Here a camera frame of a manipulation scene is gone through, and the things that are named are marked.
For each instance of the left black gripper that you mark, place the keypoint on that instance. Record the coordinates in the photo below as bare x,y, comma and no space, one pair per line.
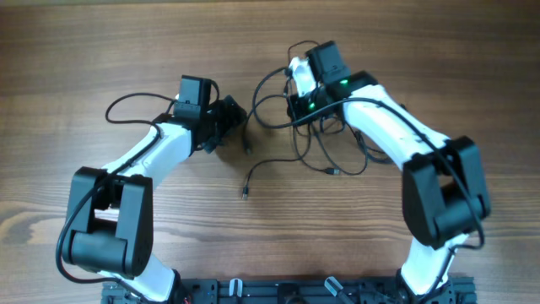
232,116

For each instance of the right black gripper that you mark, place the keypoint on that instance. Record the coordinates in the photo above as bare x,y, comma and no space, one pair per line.
295,105

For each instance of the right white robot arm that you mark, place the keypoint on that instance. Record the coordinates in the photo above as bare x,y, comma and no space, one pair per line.
444,192

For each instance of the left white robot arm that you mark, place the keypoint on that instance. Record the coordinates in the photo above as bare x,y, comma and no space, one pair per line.
108,233

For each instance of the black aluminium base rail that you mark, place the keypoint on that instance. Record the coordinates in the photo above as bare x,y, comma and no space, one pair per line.
365,290

